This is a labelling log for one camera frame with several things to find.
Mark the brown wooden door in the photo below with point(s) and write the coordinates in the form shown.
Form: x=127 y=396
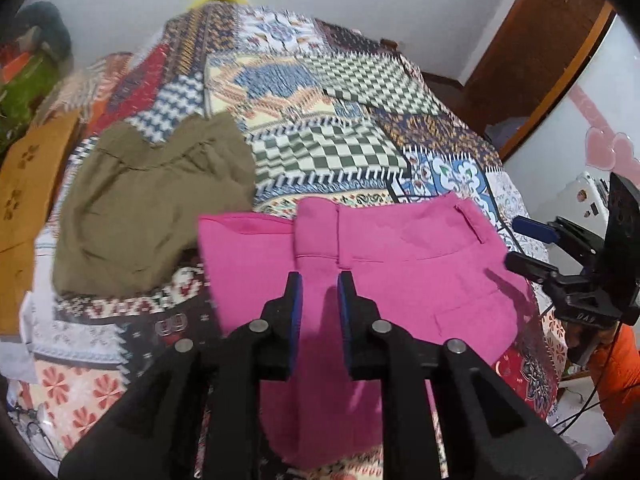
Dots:
x=540 y=35

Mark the patchwork printed blanket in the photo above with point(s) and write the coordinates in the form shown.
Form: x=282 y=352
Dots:
x=350 y=90

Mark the pink pants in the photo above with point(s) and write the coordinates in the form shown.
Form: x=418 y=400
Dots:
x=400 y=270

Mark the teal cloth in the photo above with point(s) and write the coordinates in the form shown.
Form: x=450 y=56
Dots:
x=45 y=25

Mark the person's right hand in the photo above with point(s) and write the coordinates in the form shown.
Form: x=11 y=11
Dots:
x=577 y=340

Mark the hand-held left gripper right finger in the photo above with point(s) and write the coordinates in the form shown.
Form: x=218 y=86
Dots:
x=344 y=305

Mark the green cloth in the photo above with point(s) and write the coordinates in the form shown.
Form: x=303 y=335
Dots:
x=22 y=95

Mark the orange blanket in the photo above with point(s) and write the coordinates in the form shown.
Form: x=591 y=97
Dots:
x=30 y=200

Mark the person's right forearm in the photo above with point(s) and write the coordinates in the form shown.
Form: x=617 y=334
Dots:
x=622 y=380

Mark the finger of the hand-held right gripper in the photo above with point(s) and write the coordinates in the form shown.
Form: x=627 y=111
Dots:
x=530 y=265
x=535 y=229

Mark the wooden bed post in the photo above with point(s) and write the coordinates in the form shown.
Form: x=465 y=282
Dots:
x=389 y=44

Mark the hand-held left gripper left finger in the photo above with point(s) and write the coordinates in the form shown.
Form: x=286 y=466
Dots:
x=296 y=305

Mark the patterned cloth pile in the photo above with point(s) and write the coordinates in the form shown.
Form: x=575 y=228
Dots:
x=100 y=80

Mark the white appliance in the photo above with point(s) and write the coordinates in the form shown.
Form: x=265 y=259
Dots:
x=582 y=197

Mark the olive pants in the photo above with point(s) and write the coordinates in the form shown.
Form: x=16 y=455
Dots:
x=140 y=200

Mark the pink heart sticker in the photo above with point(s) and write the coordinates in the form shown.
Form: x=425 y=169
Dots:
x=610 y=150

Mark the wood-framed white panel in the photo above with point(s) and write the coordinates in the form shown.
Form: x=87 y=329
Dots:
x=565 y=135

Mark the white printed sheet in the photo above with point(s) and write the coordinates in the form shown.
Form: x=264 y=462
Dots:
x=15 y=360

